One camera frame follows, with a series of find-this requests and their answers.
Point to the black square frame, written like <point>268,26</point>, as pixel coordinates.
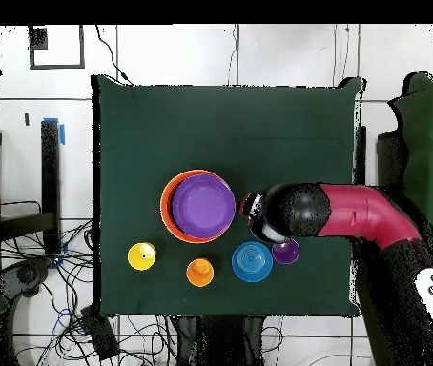
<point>38,38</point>

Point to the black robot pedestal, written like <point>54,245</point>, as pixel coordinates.
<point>220,339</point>

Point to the purple bowl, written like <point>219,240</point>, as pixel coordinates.
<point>203,206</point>

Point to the dark green table cloth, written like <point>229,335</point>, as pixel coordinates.
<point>220,122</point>

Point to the purple cup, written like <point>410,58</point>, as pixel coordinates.
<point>285,254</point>

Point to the yellow cup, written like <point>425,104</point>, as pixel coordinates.
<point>141,254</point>

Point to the small blue bowl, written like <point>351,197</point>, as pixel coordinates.
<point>252,262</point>

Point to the blue tape strip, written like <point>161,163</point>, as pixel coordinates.
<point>62,135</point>

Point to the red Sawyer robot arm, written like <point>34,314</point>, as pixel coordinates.
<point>365,213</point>

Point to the black metal stand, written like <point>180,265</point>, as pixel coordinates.
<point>50,171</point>

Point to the black power strip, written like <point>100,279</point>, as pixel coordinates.
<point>100,333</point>

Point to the orange cup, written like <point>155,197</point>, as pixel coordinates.
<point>200,272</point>

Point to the large orange bowl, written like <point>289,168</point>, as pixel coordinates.
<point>163,213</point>

